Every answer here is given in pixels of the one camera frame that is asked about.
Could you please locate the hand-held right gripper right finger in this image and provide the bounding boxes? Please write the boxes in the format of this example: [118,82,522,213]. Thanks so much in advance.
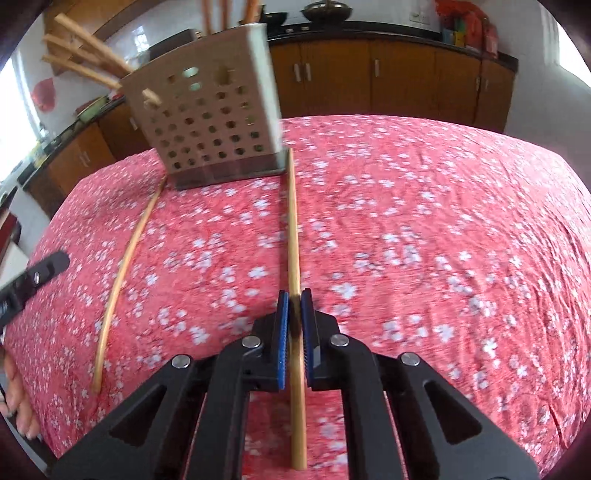
[300,288,541,480]

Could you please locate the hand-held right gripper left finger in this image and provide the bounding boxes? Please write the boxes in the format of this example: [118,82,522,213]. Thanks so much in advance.
[51,291,291,480]

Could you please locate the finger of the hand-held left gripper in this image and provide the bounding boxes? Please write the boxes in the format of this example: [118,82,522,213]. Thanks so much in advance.
[0,251,71,328]

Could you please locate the white perforated utensil holder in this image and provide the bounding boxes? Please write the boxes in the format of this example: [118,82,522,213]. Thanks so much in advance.
[119,23,289,190]

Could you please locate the person's left hand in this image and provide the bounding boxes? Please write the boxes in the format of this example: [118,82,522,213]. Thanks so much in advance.
[0,344,41,439]

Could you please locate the short brown base cabinet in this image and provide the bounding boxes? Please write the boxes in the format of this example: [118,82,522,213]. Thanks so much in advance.
[23,99,149,217]

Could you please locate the red floral tablecloth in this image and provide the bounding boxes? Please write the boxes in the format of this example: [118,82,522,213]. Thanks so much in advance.
[0,115,591,480]

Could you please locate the red hanging bag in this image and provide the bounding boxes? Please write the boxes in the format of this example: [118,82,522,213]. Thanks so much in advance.
[31,78,57,112]

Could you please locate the dark countertop appliance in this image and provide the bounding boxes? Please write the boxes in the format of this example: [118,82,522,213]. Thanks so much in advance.
[148,28,200,62]

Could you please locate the chopsticks inside holder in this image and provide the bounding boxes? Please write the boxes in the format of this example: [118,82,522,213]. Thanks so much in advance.
[44,0,139,75]

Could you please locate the long brown base cabinet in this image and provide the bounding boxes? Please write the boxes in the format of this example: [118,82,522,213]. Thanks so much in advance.
[268,34,518,136]

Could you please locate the black kitchen countertop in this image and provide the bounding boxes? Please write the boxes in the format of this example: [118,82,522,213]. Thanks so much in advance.
[265,21,520,65]

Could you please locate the black wok with lid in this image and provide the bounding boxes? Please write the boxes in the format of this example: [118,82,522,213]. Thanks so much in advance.
[302,0,349,22]

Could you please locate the red packets on countertop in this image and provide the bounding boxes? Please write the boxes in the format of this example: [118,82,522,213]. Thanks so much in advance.
[434,0,500,57]

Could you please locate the bright window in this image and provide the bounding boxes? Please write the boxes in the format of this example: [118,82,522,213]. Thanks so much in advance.
[554,18,591,162]

